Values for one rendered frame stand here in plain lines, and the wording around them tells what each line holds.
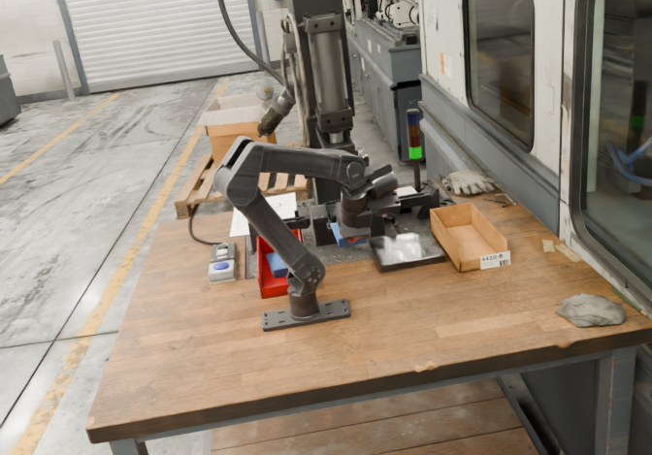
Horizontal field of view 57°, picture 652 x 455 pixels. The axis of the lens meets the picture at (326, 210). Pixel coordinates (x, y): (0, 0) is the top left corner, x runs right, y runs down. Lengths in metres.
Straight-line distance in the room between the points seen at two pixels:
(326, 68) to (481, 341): 0.77
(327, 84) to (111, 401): 0.89
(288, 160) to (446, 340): 0.48
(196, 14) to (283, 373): 9.85
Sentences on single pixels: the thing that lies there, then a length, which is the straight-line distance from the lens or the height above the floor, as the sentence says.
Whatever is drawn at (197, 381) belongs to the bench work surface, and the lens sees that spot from 1.27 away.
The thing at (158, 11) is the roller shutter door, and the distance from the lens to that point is 10.97.
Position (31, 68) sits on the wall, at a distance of 11.77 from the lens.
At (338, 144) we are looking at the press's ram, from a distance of 1.62.
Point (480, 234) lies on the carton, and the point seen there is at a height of 0.91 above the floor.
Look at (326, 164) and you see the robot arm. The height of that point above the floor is 1.25.
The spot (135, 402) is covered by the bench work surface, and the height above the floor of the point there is 0.90.
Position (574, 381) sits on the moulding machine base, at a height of 0.42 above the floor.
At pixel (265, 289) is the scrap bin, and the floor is 0.93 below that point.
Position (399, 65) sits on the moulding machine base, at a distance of 4.70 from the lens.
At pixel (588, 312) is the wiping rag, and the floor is 0.92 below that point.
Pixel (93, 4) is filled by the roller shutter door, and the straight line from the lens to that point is 11.21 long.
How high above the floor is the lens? 1.64
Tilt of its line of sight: 22 degrees down
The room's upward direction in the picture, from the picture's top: 8 degrees counter-clockwise
